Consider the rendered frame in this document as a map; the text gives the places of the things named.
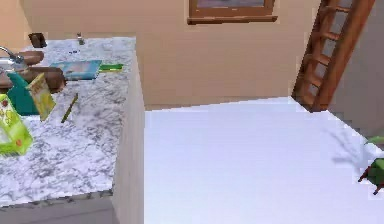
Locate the bright green flat bar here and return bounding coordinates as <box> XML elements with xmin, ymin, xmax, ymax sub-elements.
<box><xmin>98</xmin><ymin>63</ymin><xmax>125</xmax><ymax>73</ymax></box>

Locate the brown framed window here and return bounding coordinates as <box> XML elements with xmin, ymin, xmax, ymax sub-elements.
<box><xmin>186</xmin><ymin>0</ymin><xmax>279</xmax><ymax>26</ymax></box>

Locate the marble top kitchen counter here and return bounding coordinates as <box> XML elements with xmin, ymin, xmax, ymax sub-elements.
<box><xmin>0</xmin><ymin>35</ymin><xmax>146</xmax><ymax>224</ymax></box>

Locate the light blue book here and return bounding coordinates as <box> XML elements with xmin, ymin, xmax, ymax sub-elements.
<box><xmin>49</xmin><ymin>59</ymin><xmax>103</xmax><ymax>81</ymax></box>

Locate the green pencil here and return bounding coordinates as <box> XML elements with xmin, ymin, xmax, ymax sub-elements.
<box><xmin>60</xmin><ymin>92</ymin><xmax>80</xmax><ymax>124</ymax></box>

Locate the brown wooden ladder shelf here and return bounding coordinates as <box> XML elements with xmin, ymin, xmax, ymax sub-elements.
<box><xmin>291</xmin><ymin>0</ymin><xmax>376</xmax><ymax>113</ymax></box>

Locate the brown bread loaf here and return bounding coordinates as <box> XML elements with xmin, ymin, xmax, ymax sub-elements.
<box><xmin>17</xmin><ymin>50</ymin><xmax>45</xmax><ymax>67</ymax></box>
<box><xmin>0</xmin><ymin>66</ymin><xmax>67</xmax><ymax>94</ymax></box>

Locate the yellow green paper packet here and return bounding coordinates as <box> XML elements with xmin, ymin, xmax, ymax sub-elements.
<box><xmin>25</xmin><ymin>72</ymin><xmax>57</xmax><ymax>122</ymax></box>

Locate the dark brown cup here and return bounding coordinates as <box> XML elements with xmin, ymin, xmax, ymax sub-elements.
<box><xmin>28</xmin><ymin>32</ymin><xmax>48</xmax><ymax>49</ymax></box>

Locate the teal green box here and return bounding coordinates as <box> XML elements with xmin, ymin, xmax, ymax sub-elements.
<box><xmin>5</xmin><ymin>72</ymin><xmax>40</xmax><ymax>117</ymax></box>

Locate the lime green carton box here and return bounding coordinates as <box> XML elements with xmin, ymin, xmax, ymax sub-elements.
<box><xmin>0</xmin><ymin>93</ymin><xmax>34</xmax><ymax>157</ymax></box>

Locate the silver sink faucet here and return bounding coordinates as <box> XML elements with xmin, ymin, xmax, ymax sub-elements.
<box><xmin>0</xmin><ymin>45</ymin><xmax>26</xmax><ymax>66</ymax></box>

